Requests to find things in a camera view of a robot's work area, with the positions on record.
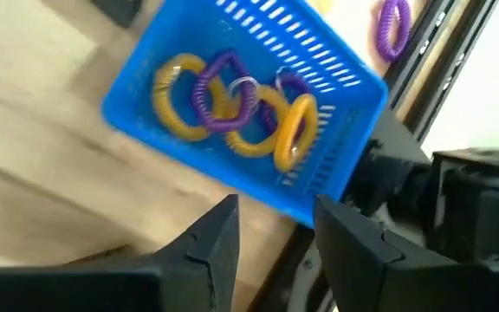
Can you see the purple coil wristband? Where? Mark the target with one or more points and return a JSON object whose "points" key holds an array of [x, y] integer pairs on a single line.
{"points": [[199, 99], [384, 34], [295, 82]]}

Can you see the yellow coil wristband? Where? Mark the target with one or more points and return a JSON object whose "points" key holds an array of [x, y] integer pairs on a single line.
{"points": [[163, 108], [286, 147], [249, 149]]}

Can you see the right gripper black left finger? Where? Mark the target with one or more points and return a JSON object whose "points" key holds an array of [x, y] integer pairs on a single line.
{"points": [[206, 268]]}

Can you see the black perforated metal shelf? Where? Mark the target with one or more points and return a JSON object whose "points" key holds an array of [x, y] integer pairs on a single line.
{"points": [[119, 11]]}

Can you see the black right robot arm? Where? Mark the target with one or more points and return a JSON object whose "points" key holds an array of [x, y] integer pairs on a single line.
{"points": [[470, 208]]}

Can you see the blue plastic basket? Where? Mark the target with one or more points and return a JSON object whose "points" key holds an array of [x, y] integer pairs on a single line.
{"points": [[145, 99]]}

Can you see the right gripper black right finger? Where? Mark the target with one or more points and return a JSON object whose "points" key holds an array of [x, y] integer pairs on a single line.
{"points": [[362, 268]]}

